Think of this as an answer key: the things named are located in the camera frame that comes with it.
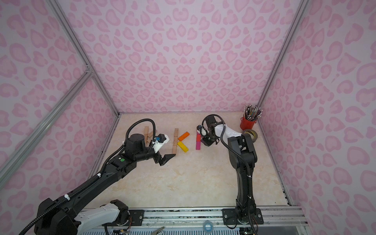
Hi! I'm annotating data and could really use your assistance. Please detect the yellow block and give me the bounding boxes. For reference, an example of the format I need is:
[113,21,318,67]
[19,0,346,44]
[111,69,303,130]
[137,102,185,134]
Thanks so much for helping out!
[177,141,189,152]

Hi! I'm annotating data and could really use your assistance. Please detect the orange block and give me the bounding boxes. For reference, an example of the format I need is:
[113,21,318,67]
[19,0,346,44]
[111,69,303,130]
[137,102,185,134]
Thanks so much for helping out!
[178,132,190,142]

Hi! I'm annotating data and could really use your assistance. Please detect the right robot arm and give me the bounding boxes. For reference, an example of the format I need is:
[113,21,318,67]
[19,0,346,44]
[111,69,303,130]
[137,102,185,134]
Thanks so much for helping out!
[199,114,258,224]

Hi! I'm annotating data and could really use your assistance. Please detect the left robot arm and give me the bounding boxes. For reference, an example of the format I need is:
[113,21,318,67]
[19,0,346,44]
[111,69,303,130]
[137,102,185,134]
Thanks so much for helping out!
[34,134,175,235]

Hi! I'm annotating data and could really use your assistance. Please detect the red pen cup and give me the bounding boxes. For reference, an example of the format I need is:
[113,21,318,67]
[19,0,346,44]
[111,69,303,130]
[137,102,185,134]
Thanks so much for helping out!
[240,117,257,130]

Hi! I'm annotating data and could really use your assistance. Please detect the dark tape roll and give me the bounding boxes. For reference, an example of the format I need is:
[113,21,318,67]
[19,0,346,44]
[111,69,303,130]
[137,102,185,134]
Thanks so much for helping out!
[243,129,258,143]

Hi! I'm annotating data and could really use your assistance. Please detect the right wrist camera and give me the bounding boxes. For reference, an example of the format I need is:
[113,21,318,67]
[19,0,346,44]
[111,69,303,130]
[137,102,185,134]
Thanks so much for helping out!
[197,125,207,137]

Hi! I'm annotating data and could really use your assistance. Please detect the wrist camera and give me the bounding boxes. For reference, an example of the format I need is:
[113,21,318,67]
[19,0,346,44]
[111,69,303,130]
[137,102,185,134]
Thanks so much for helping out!
[152,134,169,153]
[197,125,207,137]

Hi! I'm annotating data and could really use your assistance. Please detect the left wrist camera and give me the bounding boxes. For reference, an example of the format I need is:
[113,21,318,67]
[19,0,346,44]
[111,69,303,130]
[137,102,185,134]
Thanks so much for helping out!
[152,134,169,153]

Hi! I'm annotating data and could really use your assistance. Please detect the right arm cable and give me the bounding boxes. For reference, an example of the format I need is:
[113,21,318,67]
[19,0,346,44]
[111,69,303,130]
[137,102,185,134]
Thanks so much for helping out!
[201,114,259,235]

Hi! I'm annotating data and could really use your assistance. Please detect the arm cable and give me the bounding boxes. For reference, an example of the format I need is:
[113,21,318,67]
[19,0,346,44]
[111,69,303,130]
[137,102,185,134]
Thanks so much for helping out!
[18,118,156,235]
[201,114,259,235]

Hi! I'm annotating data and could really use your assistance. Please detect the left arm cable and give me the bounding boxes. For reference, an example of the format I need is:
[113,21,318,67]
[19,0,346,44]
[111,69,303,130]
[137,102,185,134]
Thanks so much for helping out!
[18,118,156,235]

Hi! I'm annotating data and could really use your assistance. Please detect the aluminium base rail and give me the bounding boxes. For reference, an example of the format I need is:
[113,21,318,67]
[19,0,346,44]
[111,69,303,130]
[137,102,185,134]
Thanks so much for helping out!
[54,205,313,235]

